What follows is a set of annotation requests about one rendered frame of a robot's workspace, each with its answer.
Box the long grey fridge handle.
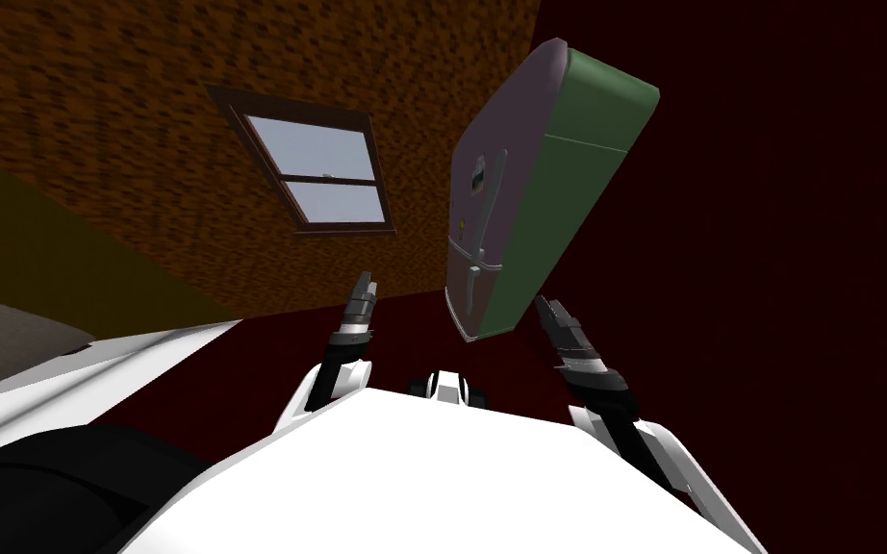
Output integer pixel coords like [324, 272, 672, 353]
[477, 149, 509, 267]

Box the brown framed window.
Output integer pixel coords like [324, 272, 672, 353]
[204, 84, 399, 238]

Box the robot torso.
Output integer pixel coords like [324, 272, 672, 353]
[119, 368, 770, 554]

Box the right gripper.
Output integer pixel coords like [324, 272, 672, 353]
[532, 293, 608, 371]

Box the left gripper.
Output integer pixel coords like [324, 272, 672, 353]
[342, 269, 379, 329]

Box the green and grey fridge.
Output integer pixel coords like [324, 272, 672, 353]
[443, 36, 662, 344]

